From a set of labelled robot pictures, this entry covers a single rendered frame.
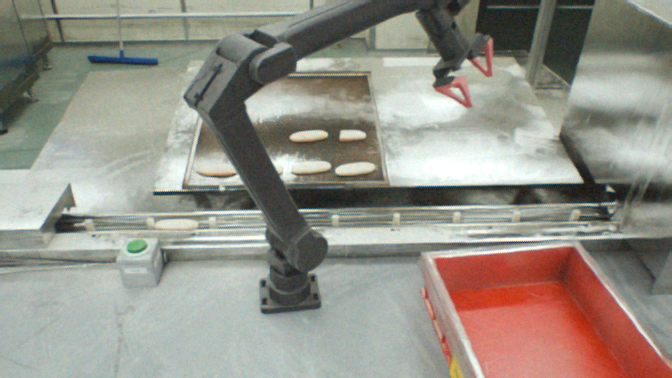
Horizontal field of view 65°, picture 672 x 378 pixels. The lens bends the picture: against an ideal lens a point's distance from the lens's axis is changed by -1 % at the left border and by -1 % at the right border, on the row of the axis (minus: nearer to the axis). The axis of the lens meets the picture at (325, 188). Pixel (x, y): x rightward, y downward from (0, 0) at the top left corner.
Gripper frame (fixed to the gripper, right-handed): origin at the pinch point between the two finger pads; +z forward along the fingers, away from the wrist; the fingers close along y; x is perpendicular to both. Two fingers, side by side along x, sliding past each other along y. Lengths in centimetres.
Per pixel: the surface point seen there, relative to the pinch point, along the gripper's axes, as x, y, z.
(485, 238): -6.4, 15.3, 28.2
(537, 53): -40, -81, 40
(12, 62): -325, -16, -86
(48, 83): -383, -37, -66
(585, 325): 14.2, 24.7, 41.0
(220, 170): -53, 32, -12
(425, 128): -33.7, -12.5, 16.5
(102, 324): -40, 75, -13
